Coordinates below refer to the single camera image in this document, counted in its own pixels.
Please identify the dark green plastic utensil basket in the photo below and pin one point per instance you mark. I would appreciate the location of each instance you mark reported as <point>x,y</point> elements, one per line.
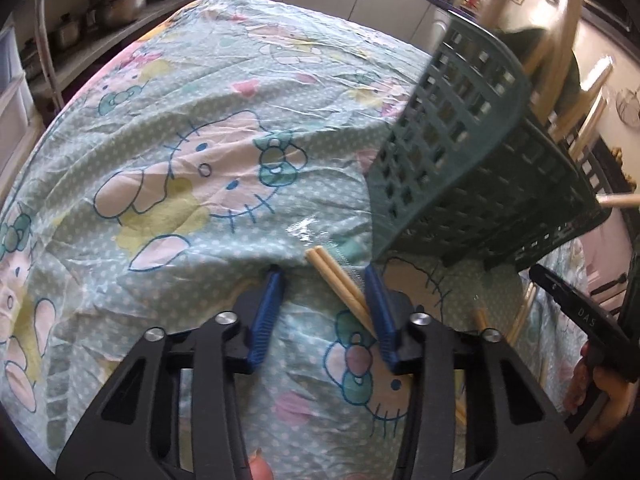
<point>465,160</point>

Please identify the cartoon cat printed tablecloth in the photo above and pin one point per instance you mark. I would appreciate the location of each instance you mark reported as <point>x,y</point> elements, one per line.
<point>175,110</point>

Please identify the small steel pot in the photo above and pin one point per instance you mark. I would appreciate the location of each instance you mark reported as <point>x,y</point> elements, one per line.
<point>67,32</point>

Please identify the person's right hand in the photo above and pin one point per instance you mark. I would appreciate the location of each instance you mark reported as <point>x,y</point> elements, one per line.
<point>615,400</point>

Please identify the plastic drawer unit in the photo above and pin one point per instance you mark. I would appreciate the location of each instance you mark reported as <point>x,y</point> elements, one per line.
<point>12,90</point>

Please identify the metal shelf rack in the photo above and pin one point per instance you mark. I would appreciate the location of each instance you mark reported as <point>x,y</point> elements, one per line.
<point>115,45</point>

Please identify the person's left hand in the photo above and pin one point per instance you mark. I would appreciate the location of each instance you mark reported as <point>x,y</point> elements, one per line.
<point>261,467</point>

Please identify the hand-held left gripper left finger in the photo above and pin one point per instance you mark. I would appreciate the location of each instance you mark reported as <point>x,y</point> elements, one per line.
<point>265,315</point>

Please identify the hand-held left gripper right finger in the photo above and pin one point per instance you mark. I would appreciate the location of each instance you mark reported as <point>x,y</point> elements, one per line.
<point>382,320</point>

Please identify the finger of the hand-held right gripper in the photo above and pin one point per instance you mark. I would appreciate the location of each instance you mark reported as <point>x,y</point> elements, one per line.
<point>550,285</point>

